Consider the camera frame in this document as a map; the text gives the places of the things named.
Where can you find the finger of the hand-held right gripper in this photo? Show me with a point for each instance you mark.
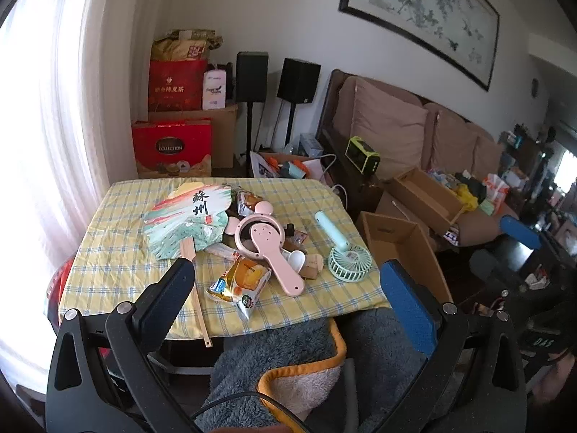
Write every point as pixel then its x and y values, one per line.
pixel 518 230

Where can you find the pink mouse-ear handheld fan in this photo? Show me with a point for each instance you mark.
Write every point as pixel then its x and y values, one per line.
pixel 275 257

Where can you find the gold paper bag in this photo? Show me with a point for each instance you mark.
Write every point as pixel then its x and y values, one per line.
pixel 185 45

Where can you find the large brown carton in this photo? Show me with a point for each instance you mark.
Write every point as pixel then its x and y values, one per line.
pixel 223 135

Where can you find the orange snack packet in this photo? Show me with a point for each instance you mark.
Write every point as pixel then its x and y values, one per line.
pixel 248 200
pixel 243 284

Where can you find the large brown cushion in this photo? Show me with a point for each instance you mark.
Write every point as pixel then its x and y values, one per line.
pixel 387 131

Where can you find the red gift bag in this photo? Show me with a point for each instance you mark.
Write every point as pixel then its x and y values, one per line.
pixel 176 85

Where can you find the dark green cloth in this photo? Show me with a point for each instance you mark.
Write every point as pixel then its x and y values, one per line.
pixel 471 182

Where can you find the white printed leaflet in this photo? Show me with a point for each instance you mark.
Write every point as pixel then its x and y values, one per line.
pixel 261 164

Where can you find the white and pink box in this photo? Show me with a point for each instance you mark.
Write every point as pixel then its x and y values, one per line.
pixel 214 90

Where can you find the shallow cardboard box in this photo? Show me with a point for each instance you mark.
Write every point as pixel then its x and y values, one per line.
pixel 423 198

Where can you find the painted paper hand fan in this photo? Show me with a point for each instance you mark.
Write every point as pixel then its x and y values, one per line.
pixel 180 221

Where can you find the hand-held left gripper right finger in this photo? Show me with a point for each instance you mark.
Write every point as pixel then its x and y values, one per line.
pixel 405 297

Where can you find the red gift box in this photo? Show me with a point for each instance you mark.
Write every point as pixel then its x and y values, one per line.
pixel 171 146

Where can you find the small brown cushion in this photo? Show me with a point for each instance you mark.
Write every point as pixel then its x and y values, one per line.
pixel 489 158
pixel 453 144

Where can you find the black speaker on stand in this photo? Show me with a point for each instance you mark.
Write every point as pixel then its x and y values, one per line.
pixel 298 79
pixel 251 76

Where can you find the white sheer curtain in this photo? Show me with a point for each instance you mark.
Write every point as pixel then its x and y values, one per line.
pixel 67 99

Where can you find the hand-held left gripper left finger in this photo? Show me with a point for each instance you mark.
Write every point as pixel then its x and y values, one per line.
pixel 167 293

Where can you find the light blue hair dryer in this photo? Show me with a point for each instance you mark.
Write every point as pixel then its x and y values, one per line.
pixel 295 169

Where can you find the deep cardboard box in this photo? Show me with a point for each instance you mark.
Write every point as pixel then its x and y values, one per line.
pixel 396 243

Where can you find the mint green handheld fan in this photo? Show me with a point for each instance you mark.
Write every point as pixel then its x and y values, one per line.
pixel 349 264

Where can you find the framed ink painting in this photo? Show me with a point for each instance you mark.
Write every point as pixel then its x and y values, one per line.
pixel 428 4

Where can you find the white round disc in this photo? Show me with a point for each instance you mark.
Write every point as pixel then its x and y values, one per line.
pixel 296 262

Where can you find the yellow plaid tablecloth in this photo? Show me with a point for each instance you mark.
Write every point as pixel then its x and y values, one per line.
pixel 112 252

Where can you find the brown sofa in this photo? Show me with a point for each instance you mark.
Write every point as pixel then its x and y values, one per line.
pixel 387 88

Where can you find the orange and white bag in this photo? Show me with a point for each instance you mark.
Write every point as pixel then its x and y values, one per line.
pixel 496 191

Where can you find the green portable radio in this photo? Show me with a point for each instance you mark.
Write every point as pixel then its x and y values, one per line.
pixel 360 155

